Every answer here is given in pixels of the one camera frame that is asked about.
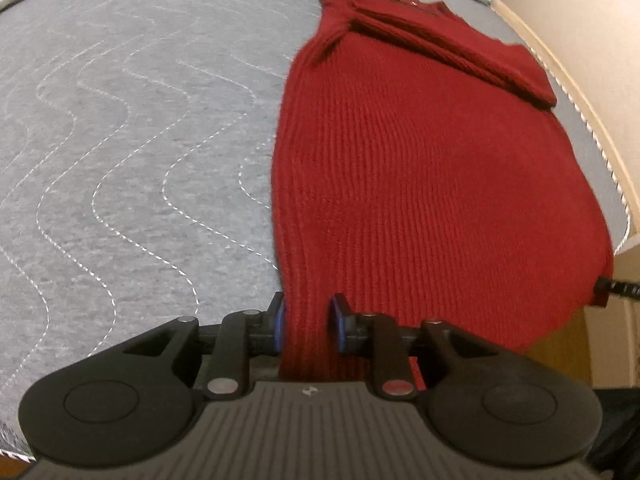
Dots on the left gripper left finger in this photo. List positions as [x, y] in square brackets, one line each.
[267, 328]

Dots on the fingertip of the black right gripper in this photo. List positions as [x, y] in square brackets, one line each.
[607, 287]

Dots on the grey quilted mattress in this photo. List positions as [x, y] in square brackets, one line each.
[136, 152]

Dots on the wooden bed frame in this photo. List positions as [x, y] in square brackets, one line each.
[598, 346]

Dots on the red knit sweater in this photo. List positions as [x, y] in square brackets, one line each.
[420, 170]

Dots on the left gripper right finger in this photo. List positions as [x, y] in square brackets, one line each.
[350, 330]

